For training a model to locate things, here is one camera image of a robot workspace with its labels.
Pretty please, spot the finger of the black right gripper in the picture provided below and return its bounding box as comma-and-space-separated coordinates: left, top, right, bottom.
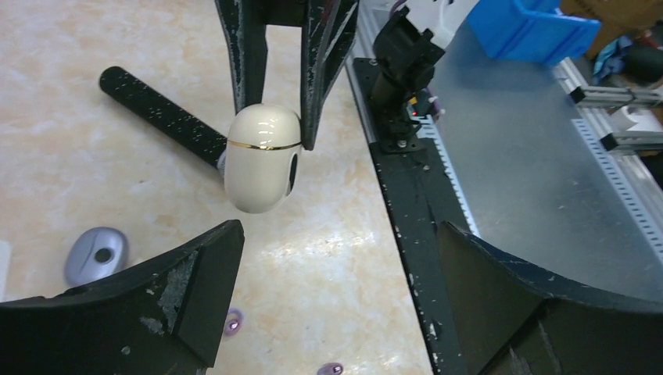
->
300, 0, 359, 151
215, 0, 268, 113

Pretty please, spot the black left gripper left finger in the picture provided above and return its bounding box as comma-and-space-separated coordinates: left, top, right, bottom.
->
1, 220, 245, 374

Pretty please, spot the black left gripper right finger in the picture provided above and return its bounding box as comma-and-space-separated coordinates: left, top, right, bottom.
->
438, 222, 662, 374

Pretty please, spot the cream earbud charging case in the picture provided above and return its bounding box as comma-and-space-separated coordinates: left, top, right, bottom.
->
217, 103, 302, 214

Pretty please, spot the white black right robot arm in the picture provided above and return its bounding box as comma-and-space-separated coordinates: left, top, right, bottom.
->
216, 1, 444, 151

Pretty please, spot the grey-blue earbud case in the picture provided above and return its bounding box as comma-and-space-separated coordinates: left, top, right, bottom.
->
64, 227, 129, 287

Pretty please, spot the purple clip earbud near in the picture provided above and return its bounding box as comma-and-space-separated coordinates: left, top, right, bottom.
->
224, 308, 244, 337

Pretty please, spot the purple clip earbud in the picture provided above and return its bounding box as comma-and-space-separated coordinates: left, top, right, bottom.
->
316, 362, 344, 375
224, 308, 244, 337

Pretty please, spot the black microphone grey head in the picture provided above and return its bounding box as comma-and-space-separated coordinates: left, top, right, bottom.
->
99, 66, 227, 170

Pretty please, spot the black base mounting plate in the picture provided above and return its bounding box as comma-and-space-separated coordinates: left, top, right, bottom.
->
347, 58, 468, 374

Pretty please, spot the purple clip earbud far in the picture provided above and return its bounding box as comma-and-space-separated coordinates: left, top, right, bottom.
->
316, 362, 344, 375

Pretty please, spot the blue plastic bin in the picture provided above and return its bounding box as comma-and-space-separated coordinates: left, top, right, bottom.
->
466, 0, 601, 66

